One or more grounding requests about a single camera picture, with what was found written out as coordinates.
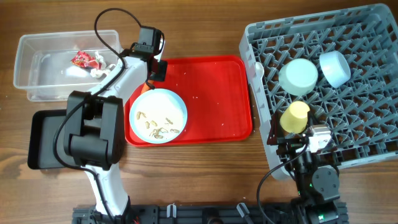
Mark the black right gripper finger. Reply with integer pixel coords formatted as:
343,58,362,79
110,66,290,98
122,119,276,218
267,113,285,146
307,111,320,128

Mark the yellow plastic cup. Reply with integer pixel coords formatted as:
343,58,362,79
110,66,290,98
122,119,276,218
280,101,310,134

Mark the orange carrot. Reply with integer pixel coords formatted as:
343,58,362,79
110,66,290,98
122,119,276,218
141,80,155,94

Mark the mint green bowl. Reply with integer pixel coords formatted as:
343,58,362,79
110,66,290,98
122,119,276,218
279,58,318,96

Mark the light blue plate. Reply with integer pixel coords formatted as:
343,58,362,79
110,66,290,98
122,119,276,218
129,88,188,144

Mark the white tissue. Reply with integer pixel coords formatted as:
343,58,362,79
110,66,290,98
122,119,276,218
90,51,116,78

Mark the light blue bowl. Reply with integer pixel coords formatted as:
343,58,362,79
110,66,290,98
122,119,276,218
320,51,351,88

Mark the white plastic spoon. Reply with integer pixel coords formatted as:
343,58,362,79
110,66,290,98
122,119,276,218
255,62,264,80

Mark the red snack wrapper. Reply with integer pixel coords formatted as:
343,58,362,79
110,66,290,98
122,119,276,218
71,51,102,69

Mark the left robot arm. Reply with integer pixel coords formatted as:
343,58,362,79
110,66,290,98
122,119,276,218
52,26,167,223

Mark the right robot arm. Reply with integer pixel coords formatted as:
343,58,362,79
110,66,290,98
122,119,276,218
257,113,344,223

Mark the grey dishwasher rack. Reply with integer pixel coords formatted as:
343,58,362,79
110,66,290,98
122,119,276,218
239,4,397,169

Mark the peanut shell pile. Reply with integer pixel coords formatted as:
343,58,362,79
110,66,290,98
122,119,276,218
149,128,180,139

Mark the red plastic tray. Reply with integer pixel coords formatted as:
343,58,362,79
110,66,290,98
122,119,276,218
123,55,253,147

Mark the clear plastic bin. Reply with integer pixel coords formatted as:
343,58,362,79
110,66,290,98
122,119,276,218
13,30,118,102

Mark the black plastic bin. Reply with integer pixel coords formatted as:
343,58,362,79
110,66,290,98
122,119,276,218
27,110,67,170

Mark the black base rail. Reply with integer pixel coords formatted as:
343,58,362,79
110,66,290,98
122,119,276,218
72,198,349,224

